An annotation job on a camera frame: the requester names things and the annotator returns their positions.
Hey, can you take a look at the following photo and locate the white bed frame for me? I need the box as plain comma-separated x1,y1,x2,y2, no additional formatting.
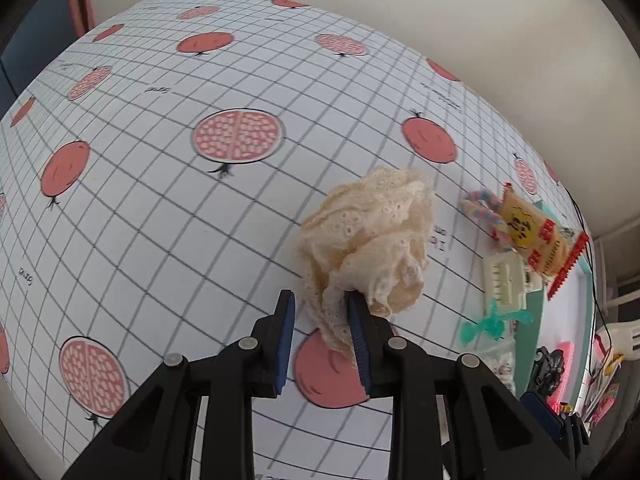
591,219,640,366

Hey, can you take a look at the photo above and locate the cotton swabs plastic bag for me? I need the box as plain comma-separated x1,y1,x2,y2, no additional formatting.
480,340,516,394

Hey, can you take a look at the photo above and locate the teal shallow box tray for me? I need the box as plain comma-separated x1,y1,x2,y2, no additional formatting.
514,199,599,411

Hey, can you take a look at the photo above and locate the pomegranate grid bedsheet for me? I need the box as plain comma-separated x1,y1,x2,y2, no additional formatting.
1,0,579,466

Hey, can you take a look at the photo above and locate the pink hair roller clip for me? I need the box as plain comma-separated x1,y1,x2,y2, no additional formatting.
547,341,574,414

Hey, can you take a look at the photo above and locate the cream lace cloth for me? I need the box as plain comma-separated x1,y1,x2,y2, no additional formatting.
296,166,434,359

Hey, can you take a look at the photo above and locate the teal plastic hair clip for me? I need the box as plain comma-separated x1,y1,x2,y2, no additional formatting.
459,299,534,346

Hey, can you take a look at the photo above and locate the orange snack packet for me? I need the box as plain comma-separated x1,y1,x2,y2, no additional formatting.
498,183,589,300

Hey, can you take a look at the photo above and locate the black toy car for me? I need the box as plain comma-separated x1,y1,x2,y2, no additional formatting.
527,346,553,398

